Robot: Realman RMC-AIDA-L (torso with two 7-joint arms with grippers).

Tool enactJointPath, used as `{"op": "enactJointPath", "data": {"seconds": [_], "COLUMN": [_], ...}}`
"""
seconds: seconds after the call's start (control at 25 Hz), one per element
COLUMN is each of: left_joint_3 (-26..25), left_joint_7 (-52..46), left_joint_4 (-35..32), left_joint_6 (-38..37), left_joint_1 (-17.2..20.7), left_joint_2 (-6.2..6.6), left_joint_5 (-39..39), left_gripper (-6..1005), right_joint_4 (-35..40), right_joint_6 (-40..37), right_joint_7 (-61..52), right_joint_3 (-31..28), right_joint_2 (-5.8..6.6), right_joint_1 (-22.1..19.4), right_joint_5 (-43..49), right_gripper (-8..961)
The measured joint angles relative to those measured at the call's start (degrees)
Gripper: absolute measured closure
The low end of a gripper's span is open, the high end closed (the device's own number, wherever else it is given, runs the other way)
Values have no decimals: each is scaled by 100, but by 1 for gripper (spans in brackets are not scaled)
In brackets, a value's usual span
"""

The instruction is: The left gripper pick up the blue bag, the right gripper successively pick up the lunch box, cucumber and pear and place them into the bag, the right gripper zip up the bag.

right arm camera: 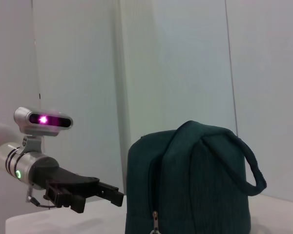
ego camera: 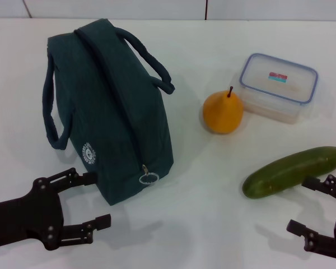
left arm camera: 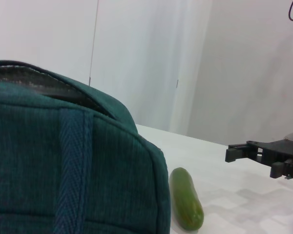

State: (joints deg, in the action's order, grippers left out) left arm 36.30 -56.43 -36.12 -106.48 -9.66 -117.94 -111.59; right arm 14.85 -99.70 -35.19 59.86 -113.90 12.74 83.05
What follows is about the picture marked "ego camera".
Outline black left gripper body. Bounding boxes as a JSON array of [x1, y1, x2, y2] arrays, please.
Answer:
[[0, 179, 65, 251]]

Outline green cucumber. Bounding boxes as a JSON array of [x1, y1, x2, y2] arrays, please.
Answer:
[[242, 146, 336, 200]]

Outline dark teal insulated lunch bag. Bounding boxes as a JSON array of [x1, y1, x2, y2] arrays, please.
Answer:
[[43, 18, 176, 207]]

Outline clear container with blue lid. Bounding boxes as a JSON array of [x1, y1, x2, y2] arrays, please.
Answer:
[[239, 52, 319, 124]]

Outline yellow orange pear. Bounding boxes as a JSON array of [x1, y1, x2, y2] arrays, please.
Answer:
[[203, 86, 244, 135]]

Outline clear zipper pull ring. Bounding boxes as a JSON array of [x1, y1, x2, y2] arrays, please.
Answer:
[[138, 164, 160, 186]]

